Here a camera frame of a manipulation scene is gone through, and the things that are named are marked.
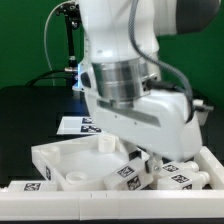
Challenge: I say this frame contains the white square tabletop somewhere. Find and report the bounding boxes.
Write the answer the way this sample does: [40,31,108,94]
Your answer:
[31,134,151,192]

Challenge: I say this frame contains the white camera cable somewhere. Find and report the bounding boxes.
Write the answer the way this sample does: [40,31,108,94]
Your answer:
[43,0,76,87]

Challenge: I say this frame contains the black camera stand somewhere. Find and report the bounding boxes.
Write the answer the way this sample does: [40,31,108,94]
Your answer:
[56,2,81,79]

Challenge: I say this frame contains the white obstacle fence front bar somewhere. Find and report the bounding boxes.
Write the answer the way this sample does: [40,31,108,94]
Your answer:
[0,190,224,221]

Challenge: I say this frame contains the black cables on table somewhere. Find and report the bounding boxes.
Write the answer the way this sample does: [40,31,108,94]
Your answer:
[25,69,79,88]

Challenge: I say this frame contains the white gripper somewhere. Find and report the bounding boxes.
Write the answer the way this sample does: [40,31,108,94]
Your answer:
[80,63,202,178]

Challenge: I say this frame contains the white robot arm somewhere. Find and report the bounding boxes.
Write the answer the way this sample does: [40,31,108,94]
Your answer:
[79,0,221,174]

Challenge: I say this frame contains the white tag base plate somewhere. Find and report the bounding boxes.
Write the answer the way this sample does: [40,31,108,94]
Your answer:
[57,116,102,135]

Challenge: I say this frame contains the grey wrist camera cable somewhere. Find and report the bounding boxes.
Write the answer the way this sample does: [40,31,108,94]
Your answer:
[128,0,196,124]

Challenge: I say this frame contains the white obstacle fence right bar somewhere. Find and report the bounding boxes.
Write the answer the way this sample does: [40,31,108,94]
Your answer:
[194,146,224,190]

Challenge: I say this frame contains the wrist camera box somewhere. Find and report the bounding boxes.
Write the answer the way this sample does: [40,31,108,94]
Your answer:
[193,99,214,126]

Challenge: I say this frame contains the white obstacle fence bar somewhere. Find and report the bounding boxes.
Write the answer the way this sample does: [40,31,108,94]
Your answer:
[0,190,224,221]
[194,146,224,190]

